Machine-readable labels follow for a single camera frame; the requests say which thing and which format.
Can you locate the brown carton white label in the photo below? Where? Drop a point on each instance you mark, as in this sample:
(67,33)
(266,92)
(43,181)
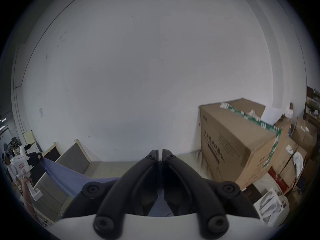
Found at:
(286,164)

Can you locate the bed with beige sheet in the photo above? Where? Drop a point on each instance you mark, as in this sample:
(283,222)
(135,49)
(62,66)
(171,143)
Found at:
(186,160)

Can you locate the grey padded panel wooden frame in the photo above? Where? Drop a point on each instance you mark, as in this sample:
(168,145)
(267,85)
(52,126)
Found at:
(50,196)

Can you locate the large brown carton green tape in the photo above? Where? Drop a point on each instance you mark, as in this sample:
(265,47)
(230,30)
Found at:
(235,139)

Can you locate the grey padded headboard wooden frame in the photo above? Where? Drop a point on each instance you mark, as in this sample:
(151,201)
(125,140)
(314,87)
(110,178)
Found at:
(75,157)

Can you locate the person's left hand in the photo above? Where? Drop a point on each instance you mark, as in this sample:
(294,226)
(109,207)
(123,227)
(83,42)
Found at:
(25,186)

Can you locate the white box with product picture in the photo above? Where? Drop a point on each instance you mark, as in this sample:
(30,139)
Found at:
(271,207)

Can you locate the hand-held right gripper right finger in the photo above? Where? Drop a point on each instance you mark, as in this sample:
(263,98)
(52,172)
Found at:
(190,184)

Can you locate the white plastic bag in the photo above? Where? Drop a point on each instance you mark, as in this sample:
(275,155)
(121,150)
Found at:
(298,160)

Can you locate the person's left forearm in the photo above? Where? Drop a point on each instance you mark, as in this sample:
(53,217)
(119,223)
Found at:
(31,209)

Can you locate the blue shirt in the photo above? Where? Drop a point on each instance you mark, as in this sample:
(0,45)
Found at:
(65,175)

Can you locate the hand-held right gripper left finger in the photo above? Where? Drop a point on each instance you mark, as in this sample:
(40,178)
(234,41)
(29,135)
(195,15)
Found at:
(130,184)

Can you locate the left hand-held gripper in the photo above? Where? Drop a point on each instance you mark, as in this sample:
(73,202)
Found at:
(21,165)

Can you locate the small brown carton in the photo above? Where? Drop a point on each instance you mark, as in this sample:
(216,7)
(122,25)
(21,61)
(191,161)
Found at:
(303,134)

